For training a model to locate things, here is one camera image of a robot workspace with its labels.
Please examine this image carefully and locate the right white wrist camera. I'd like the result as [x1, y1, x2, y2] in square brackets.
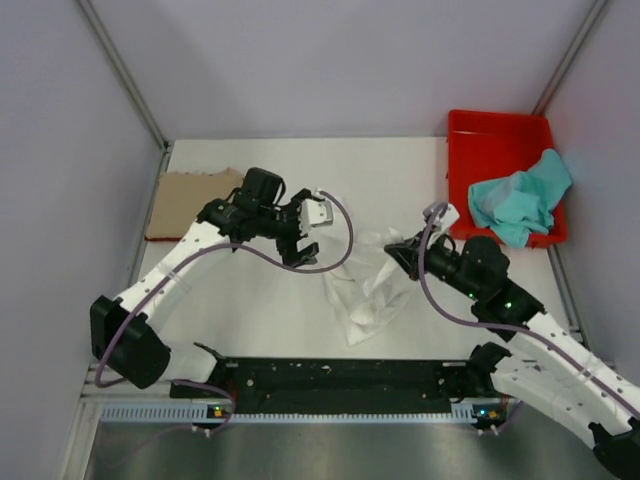
[423, 202, 460, 248]

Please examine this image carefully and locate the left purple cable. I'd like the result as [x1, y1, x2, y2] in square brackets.
[94, 188, 356, 464]

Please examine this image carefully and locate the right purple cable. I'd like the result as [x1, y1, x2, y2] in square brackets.
[418, 201, 640, 435]

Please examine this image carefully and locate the purple cable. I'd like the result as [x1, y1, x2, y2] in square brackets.
[94, 188, 356, 464]
[418, 201, 640, 435]

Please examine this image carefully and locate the grey slotted cable duct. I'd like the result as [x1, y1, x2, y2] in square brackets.
[100, 403, 502, 425]

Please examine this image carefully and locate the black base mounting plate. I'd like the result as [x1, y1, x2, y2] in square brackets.
[168, 349, 526, 415]

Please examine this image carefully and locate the teal t shirt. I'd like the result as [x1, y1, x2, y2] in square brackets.
[467, 148, 572, 248]

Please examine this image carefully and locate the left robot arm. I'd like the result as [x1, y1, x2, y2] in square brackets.
[89, 167, 333, 397]

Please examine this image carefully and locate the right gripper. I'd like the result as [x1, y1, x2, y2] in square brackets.
[385, 225, 481, 301]

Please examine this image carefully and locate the white t shirt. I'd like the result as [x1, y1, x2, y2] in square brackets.
[322, 228, 417, 347]

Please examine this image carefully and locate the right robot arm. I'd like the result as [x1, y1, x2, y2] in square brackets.
[384, 236, 639, 479]

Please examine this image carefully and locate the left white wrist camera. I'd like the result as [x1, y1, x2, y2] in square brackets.
[299, 189, 334, 232]

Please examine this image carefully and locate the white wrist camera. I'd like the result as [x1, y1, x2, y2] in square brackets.
[423, 202, 460, 248]
[299, 189, 334, 232]

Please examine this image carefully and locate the aluminium frame rail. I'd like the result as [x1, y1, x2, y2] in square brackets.
[79, 362, 627, 401]

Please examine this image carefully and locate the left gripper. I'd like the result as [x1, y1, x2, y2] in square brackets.
[257, 191, 319, 269]

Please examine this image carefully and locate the folded brown t shirt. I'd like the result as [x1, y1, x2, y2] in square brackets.
[145, 168, 243, 242]

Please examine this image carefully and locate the red plastic bin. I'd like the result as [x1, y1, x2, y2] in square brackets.
[447, 110, 568, 248]

